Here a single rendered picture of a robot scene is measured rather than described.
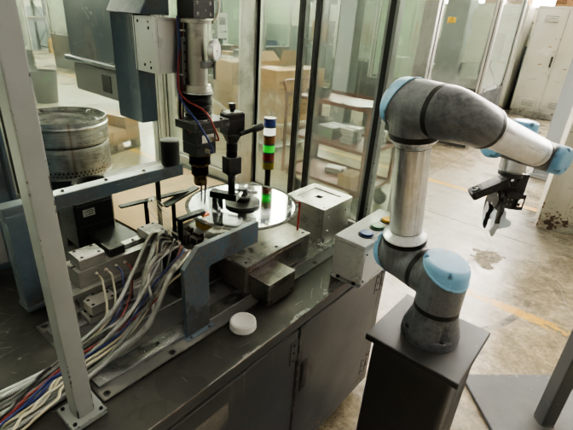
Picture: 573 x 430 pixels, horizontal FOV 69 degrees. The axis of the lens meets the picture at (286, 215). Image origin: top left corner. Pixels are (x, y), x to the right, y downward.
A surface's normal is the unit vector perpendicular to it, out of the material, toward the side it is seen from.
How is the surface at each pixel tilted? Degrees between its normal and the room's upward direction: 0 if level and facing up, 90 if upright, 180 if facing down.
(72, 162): 90
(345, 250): 90
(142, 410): 0
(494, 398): 0
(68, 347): 90
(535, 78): 90
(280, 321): 0
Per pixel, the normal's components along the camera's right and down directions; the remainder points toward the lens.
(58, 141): 0.30, 0.43
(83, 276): 0.76, 0.32
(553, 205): -0.50, 0.35
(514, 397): 0.07, -0.90
